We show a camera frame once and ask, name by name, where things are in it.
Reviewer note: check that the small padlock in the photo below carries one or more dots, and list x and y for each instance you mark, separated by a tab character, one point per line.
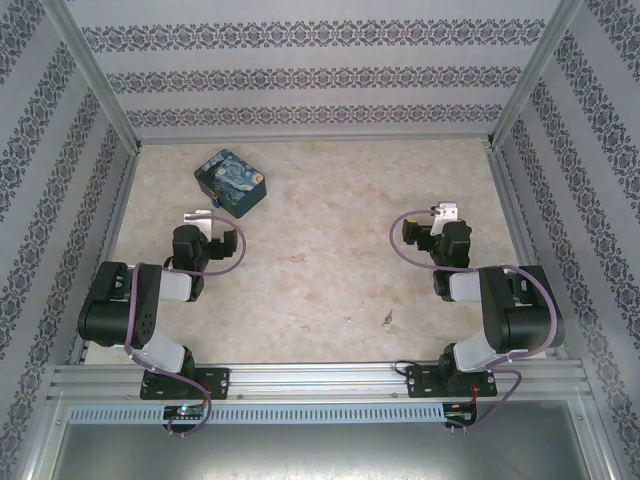
216	200

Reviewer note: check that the starry night print box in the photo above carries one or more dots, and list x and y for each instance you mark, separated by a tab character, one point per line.
235	175

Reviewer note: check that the small metal key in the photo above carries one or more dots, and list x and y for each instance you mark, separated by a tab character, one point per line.
386	318

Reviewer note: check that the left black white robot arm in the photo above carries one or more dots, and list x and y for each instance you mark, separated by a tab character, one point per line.
115	300

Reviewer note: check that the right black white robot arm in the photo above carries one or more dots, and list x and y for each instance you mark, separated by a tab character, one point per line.
520	315

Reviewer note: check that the left controller circuit board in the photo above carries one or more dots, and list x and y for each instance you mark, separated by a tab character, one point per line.
184	411

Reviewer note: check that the controller circuit board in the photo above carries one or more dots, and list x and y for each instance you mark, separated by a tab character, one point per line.
184	411
461	414

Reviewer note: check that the right controller circuit board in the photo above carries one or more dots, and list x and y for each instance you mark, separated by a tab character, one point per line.
461	414

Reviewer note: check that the grey metal panel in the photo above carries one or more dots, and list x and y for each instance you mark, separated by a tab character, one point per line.
320	452

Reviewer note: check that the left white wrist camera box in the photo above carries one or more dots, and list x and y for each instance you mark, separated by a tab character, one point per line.
197	217

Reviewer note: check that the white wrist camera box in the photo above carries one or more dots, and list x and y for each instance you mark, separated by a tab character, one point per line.
197	217
446	211

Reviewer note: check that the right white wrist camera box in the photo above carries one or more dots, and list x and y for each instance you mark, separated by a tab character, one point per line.
446	211

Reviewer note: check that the aluminium side rail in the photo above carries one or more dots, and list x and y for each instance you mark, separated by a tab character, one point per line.
520	220
112	235

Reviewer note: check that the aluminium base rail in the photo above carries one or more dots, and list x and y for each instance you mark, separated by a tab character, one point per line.
320	380

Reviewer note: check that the aluminium frame post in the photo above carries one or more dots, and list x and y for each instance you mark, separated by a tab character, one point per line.
530	80
95	75

